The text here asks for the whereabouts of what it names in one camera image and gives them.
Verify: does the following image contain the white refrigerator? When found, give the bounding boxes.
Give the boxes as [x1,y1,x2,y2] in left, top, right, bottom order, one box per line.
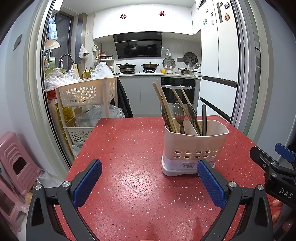
[200,0,240,121]

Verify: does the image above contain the black range hood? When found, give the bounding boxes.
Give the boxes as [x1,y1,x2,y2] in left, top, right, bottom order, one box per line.
[113,32,163,59]

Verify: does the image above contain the black kitchen faucet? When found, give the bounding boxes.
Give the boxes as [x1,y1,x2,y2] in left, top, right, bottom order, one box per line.
[59,54,75,70]

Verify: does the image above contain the beige flower-cutout storage cart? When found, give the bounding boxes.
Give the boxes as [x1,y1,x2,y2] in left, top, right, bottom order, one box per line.
[55,76,119,149]

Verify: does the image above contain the spice rack with bottles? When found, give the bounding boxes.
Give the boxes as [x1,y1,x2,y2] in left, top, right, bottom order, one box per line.
[94,45,115,70]

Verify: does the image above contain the clear plastic food bag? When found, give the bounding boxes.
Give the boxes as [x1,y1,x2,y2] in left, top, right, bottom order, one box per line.
[35,171,67,188]

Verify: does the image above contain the round metal steamer rack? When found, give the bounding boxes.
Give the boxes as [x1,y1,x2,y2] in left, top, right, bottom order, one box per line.
[162,57,176,69]

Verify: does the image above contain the black built-in oven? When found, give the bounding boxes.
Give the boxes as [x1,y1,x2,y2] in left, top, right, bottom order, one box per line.
[161,77,196,105]

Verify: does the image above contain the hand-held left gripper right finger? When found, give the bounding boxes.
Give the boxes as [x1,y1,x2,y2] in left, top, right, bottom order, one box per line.
[197,159,275,241]

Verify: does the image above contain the crumpled white plastic bag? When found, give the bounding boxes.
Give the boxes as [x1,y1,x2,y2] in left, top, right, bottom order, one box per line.
[90,61,114,79]

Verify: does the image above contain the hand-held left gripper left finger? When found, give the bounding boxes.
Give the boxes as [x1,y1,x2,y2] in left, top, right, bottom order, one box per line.
[25,159,103,241]

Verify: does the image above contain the dark cooking pot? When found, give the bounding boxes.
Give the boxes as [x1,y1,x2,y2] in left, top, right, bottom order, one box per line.
[141,62,160,71]

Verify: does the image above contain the sliding door frame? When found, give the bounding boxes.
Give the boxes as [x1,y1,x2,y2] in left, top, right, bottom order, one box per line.
[28,0,262,167]

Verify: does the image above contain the black wok with lid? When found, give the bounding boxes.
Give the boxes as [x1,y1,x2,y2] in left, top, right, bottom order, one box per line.
[116,63,137,73]

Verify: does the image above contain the grey wall switch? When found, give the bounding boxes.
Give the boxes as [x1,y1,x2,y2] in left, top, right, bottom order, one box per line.
[13,34,23,51]

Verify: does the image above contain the pink plastic stool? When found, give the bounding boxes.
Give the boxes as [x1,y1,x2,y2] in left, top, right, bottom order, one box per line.
[0,131,42,195]
[0,174,28,232]

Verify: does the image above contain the grey lower kitchen cabinets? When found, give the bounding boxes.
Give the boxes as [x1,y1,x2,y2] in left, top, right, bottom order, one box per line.
[119,76,162,117]

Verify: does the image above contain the pile of clear plastic bags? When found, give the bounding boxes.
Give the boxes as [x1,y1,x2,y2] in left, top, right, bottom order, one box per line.
[43,67,82,92]

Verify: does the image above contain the white upper kitchen cabinets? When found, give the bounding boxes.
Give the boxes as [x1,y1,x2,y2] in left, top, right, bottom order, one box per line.
[92,5,201,40]

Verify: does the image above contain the wooden chopstick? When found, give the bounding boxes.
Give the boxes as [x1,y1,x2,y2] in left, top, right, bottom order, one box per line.
[180,85,203,135]
[155,79,181,133]
[152,83,176,133]
[171,88,201,136]

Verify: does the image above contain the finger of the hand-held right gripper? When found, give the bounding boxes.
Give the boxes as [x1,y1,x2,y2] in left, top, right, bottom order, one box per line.
[250,146,296,180]
[275,143,296,163]

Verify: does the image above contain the yellow cooking oil bottle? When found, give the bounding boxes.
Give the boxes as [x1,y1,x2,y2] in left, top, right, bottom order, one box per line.
[55,103,70,149]

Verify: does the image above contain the hanging white plastic bag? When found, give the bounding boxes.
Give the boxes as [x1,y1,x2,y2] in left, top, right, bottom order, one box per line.
[79,44,89,59]

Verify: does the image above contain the beige plastic utensil holder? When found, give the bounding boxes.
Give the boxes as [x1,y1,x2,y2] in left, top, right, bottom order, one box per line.
[161,120,229,177]

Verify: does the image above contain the black hanging cloth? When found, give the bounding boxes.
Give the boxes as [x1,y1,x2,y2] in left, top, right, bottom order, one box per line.
[117,77,134,118]

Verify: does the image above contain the hanging paper bag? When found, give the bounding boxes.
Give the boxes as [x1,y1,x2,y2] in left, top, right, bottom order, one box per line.
[45,16,61,50]

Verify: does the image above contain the round honeycomb metal rack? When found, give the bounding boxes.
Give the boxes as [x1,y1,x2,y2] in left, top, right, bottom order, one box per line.
[183,52,198,65]

